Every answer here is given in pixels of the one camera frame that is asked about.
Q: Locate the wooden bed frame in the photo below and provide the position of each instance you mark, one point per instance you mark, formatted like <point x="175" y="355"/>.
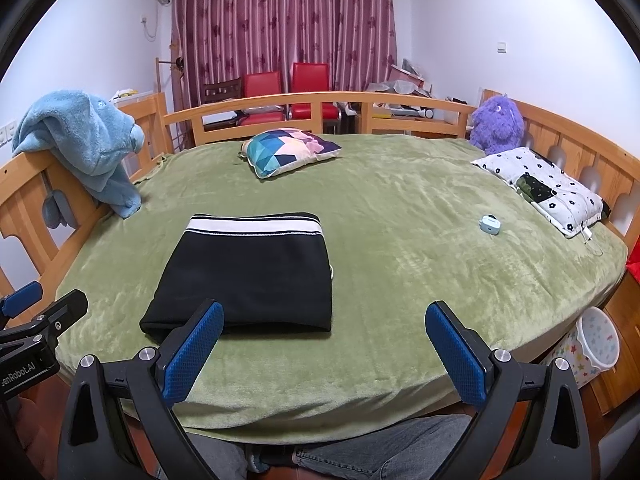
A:
<point x="25" y="195"/>

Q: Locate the person's grey jeans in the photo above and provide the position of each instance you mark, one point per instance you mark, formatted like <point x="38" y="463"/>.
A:
<point x="375" y="445"/>

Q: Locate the wooden coat rack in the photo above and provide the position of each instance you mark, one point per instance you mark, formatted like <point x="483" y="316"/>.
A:
<point x="158" y="77"/>

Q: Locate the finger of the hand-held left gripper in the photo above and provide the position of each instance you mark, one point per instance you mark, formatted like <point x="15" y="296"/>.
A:
<point x="22" y="295"/>
<point x="65" y="310"/>

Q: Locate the red cloth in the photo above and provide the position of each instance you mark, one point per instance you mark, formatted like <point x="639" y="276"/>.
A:
<point x="635" y="267"/>

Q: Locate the colourful geometric cushion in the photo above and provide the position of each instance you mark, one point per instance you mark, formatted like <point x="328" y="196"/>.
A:
<point x="285" y="150"/>

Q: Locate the black pants with white stripe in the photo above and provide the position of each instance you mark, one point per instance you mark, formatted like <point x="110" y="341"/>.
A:
<point x="250" y="275"/>

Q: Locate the purple plush toy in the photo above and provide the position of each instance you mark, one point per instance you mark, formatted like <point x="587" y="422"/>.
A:
<point x="495" y="122"/>

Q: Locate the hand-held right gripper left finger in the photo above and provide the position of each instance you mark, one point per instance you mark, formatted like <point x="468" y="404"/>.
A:
<point x="195" y="355"/>

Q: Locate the pink patterned curtain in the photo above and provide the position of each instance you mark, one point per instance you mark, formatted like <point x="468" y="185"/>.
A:
<point x="280" y="20"/>

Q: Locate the red chair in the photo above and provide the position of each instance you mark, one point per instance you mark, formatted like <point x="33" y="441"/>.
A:
<point x="310" y="77"/>
<point x="262" y="85"/>

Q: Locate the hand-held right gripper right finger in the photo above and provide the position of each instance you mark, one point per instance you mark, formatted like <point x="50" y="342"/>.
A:
<point x="457" y="355"/>

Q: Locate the dark green cloth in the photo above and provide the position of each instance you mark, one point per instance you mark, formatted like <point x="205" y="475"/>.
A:
<point x="535" y="189"/>

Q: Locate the green fleece blanket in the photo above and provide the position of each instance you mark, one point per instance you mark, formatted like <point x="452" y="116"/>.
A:
<point x="400" y="260"/>

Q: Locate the small light blue case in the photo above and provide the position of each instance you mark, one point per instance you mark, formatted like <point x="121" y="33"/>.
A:
<point x="490" y="225"/>

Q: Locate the dark wooden chair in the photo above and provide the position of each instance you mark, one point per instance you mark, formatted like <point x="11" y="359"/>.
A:
<point x="222" y="91"/>

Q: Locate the blue plush towel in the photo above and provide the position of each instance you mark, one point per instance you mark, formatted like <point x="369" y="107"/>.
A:
<point x="85" y="130"/>

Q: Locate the white star-print bin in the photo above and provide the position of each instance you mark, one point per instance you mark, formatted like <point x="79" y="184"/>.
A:
<point x="595" y="345"/>

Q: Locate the white wall socket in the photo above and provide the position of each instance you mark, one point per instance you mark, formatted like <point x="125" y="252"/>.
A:
<point x="6" y="132"/>

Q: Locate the pile of boxes and bags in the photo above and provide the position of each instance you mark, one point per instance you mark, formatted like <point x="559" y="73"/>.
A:
<point x="405" y="85"/>

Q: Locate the white flower-print pillow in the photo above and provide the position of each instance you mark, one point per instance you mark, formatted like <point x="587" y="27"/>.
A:
<point x="575" y="200"/>

